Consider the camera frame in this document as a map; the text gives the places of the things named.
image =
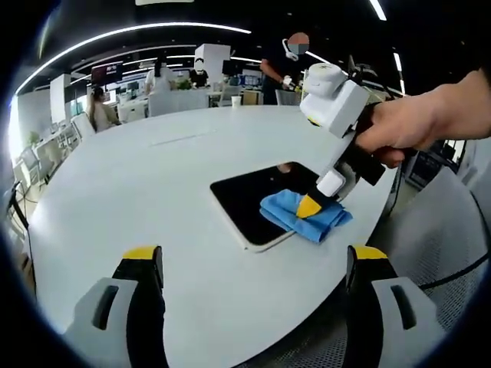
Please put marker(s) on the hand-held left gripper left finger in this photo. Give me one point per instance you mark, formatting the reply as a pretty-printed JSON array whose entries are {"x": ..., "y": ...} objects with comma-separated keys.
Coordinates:
[{"x": 111, "y": 306}]

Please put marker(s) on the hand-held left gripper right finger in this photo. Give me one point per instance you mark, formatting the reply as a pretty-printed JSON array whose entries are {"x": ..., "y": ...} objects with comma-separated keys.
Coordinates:
[{"x": 399, "y": 310}]

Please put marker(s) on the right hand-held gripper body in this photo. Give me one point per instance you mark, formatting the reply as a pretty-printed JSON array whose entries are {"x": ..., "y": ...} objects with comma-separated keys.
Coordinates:
[{"x": 333, "y": 103}]

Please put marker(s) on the blue cleaning cloth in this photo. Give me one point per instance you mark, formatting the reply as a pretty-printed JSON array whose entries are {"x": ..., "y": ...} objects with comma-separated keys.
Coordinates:
[{"x": 318, "y": 226}]

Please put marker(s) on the black tablet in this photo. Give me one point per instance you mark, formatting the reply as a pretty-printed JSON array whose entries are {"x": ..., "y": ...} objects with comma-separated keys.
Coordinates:
[{"x": 245, "y": 207}]

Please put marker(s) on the person's right hand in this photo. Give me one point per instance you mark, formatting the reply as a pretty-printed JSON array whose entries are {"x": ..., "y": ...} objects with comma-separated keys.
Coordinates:
[{"x": 406, "y": 126}]

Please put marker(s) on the grey mesh office chair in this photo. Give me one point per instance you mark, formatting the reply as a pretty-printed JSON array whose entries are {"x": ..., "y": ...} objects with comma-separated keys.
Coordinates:
[{"x": 433, "y": 230}]

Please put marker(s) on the white paper cup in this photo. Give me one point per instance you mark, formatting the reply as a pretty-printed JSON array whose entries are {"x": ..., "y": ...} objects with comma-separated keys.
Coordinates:
[{"x": 236, "y": 101}]

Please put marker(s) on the white square pillar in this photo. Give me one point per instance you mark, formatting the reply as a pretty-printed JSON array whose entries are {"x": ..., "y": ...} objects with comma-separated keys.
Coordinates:
[{"x": 213, "y": 53}]

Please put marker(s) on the black floor stand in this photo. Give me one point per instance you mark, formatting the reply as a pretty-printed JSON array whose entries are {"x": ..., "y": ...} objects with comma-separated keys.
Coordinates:
[{"x": 19, "y": 209}]

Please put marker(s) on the green potted plant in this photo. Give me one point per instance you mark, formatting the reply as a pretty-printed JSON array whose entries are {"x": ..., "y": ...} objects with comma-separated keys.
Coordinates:
[{"x": 184, "y": 85}]

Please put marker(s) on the ceiling air vent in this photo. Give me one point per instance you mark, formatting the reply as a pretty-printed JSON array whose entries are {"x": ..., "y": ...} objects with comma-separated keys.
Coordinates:
[{"x": 167, "y": 2}]

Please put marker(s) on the long ceiling light strip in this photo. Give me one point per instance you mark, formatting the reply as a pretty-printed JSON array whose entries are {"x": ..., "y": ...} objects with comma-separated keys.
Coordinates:
[{"x": 115, "y": 33}]

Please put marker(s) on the dark wall screen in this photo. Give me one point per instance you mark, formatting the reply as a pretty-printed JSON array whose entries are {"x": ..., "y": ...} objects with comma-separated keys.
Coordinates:
[{"x": 106, "y": 73}]

